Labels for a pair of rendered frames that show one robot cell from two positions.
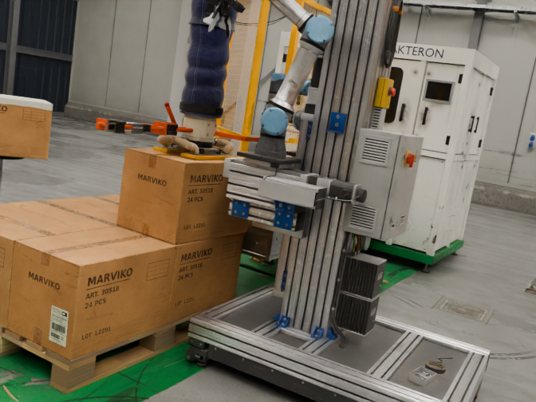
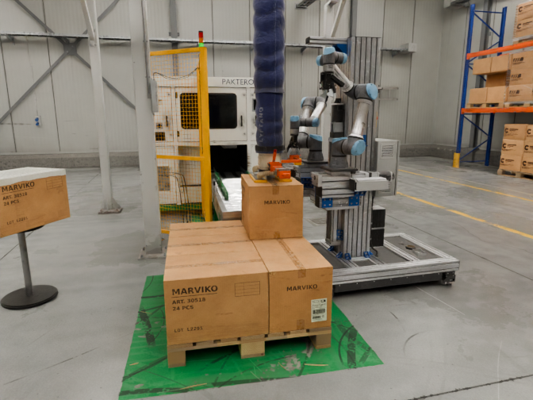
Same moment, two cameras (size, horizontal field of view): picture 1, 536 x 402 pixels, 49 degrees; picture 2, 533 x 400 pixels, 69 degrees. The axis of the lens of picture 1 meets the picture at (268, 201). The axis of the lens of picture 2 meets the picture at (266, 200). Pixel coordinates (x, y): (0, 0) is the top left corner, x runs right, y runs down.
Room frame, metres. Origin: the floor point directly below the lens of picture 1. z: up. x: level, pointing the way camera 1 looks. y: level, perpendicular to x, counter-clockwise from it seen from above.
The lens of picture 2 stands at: (0.81, 2.44, 1.44)
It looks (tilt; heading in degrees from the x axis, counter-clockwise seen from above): 12 degrees down; 319
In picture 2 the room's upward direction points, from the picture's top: straight up
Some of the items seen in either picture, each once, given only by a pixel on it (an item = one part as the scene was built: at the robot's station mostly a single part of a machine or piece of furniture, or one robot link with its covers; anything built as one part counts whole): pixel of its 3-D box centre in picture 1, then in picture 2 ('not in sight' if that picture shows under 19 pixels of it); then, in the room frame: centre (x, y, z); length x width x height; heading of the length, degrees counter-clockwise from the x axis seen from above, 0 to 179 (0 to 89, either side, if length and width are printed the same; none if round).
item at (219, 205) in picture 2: not in sight; (215, 197); (4.60, -0.05, 0.50); 2.31 x 0.05 x 0.19; 151
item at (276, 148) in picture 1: (271, 144); (339, 160); (2.74, 0.02, 1.09); 0.15 x 0.15 x 0.10
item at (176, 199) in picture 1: (189, 192); (269, 203); (3.11, 0.42, 0.74); 0.60 x 0.40 x 0.40; 148
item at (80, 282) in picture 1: (98, 258); (238, 267); (2.99, 0.83, 0.34); 1.20 x 1.00 x 0.40; 151
